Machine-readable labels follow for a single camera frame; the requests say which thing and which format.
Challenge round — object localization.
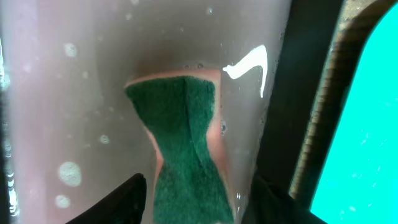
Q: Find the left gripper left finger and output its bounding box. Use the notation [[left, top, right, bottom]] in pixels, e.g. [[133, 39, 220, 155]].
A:
[[67, 173, 147, 224]]

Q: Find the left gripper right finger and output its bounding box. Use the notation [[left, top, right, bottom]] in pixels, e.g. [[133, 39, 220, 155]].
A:
[[242, 174, 326, 224]]

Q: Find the green scrub sponge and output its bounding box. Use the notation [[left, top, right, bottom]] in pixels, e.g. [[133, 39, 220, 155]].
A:
[[124, 70, 234, 223]]

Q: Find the teal plastic tray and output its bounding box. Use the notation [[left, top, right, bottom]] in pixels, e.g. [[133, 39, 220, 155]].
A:
[[309, 1, 398, 224]]

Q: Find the black water tray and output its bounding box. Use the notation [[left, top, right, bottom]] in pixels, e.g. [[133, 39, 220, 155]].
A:
[[1, 0, 342, 223]]

